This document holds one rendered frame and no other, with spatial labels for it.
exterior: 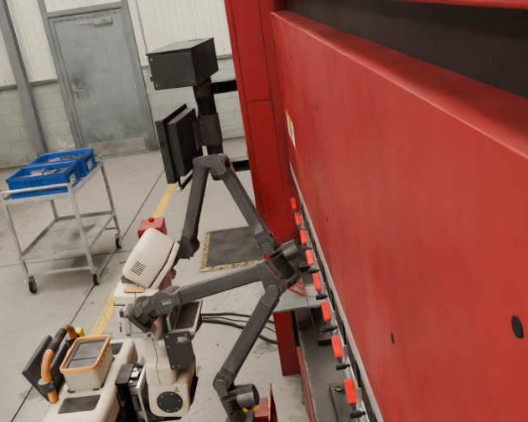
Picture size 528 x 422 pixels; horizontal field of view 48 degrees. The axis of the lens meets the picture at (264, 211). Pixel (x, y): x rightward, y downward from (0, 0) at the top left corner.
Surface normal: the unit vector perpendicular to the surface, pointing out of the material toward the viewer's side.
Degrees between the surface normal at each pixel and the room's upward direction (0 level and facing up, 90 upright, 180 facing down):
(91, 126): 90
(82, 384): 92
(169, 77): 90
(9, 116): 90
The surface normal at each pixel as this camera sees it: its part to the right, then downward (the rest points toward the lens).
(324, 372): -0.14, -0.92
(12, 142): -0.02, 0.36
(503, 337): -0.99, 0.15
